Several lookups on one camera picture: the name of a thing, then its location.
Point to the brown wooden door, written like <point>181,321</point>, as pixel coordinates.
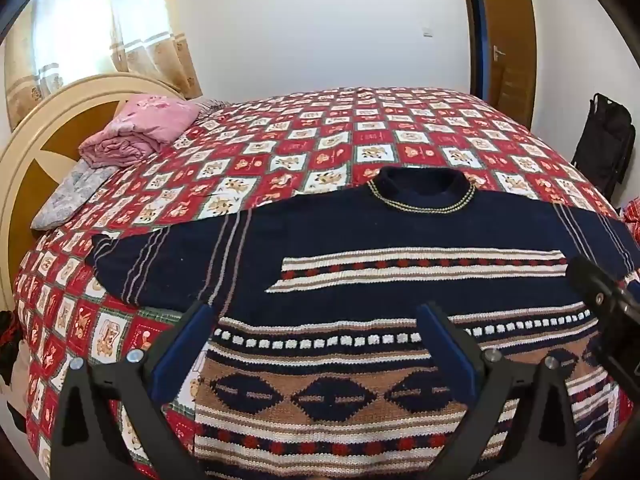
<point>510,20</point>

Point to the red checkered printed bedspread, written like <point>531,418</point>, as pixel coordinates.
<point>300,125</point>

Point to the cream and brown headboard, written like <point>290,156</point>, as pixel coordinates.
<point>30,160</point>

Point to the grey floral pillow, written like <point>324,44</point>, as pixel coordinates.
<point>70,195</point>

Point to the folded pink blanket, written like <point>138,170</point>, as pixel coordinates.
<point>140,125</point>

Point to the black bag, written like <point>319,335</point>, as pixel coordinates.
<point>602,145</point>

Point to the cream patterned curtain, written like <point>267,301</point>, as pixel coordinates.
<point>150,50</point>

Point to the dark clothes pile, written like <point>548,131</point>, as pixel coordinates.
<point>7,345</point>

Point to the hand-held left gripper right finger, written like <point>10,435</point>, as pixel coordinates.
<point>450,355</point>

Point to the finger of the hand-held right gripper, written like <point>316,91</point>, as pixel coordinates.
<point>590,275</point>

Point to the red cloth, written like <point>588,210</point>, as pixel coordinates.
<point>632,220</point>

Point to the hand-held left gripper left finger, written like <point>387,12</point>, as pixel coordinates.
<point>182,355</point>

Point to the dark door frame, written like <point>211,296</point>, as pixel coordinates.
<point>477,35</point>

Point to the navy patterned knit sweater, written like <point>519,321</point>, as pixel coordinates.
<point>350,230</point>

